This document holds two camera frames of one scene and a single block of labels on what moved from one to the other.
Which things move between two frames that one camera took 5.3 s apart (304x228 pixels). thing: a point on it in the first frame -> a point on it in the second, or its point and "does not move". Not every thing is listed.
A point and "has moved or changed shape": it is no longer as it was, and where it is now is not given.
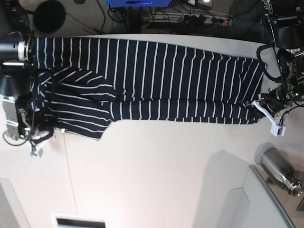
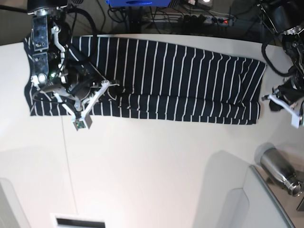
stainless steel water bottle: x=277 y=166 does not move
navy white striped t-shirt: x=83 y=85 has moved or changed shape
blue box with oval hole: x=138 y=3 does not move
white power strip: x=188 y=18 does not move
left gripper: x=39 y=133 -> x=80 y=82
